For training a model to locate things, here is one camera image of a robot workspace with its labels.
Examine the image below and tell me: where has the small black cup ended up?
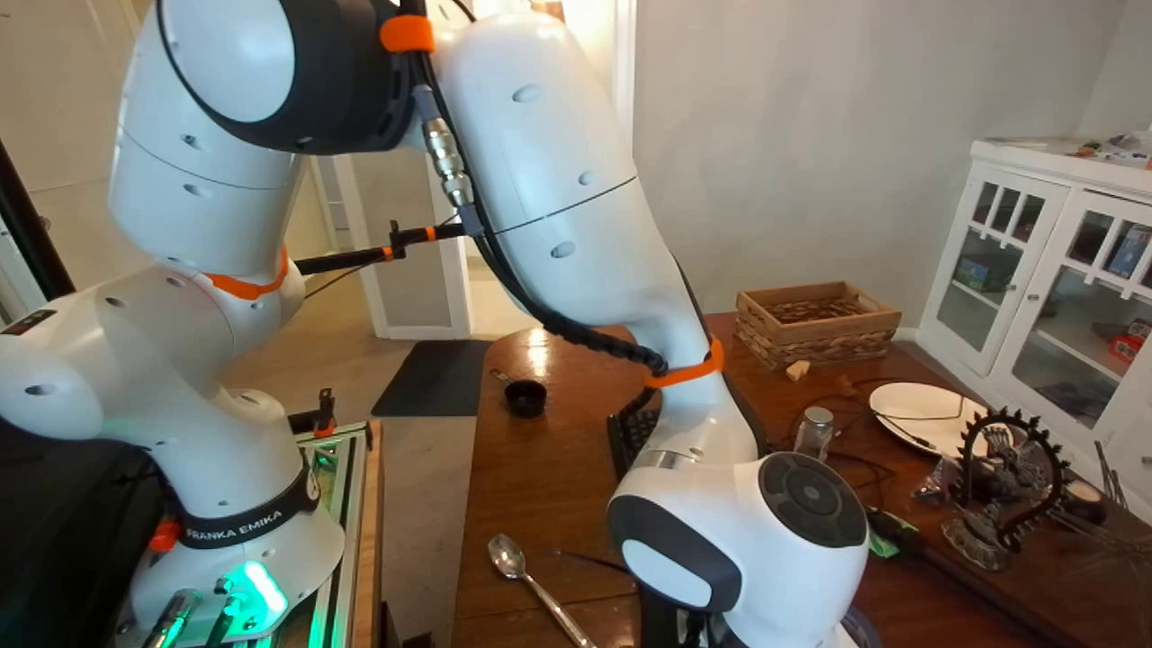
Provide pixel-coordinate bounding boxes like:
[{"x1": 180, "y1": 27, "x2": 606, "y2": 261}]
[{"x1": 499, "y1": 378, "x2": 552, "y2": 420}]

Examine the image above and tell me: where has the black floor mat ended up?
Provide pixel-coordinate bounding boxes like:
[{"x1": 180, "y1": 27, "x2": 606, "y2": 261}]
[{"x1": 368, "y1": 339, "x2": 494, "y2": 420}]

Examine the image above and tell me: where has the black boom stand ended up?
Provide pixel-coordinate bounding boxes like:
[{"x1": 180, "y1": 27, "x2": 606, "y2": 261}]
[{"x1": 291, "y1": 216, "x2": 471, "y2": 276}]

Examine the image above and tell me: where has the wicker basket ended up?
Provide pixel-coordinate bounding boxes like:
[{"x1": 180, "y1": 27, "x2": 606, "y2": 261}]
[{"x1": 730, "y1": 276, "x2": 907, "y2": 373}]

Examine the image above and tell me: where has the metal spoon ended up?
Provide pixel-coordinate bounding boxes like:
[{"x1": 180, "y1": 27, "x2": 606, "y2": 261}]
[{"x1": 483, "y1": 528, "x2": 596, "y2": 648}]

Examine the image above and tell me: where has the small glass jar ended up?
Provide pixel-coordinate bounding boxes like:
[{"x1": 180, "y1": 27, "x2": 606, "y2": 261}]
[{"x1": 790, "y1": 403, "x2": 841, "y2": 469}]

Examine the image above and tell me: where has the robot mounting cart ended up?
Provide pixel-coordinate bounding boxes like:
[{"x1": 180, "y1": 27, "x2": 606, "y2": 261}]
[{"x1": 111, "y1": 417, "x2": 387, "y2": 648}]

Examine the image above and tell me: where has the knife on plate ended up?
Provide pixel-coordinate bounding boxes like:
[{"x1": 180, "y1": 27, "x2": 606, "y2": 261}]
[{"x1": 871, "y1": 408, "x2": 966, "y2": 457}]

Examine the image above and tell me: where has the green packet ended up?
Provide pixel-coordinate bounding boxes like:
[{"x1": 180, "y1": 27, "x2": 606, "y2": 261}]
[{"x1": 862, "y1": 526, "x2": 904, "y2": 565}]

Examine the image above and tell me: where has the white round plate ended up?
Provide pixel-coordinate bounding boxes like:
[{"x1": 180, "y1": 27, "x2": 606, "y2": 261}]
[{"x1": 862, "y1": 378, "x2": 999, "y2": 464}]

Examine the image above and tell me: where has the white glass door cabinet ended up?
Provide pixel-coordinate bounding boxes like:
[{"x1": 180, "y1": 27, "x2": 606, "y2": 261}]
[{"x1": 914, "y1": 132, "x2": 1152, "y2": 526}]

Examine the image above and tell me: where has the small dark candle jar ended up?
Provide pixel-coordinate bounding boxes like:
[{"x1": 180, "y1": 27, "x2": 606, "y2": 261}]
[{"x1": 1057, "y1": 475, "x2": 1114, "y2": 526}]

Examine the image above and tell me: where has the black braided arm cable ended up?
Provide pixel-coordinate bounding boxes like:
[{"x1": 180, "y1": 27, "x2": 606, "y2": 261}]
[{"x1": 410, "y1": 78, "x2": 676, "y2": 378}]

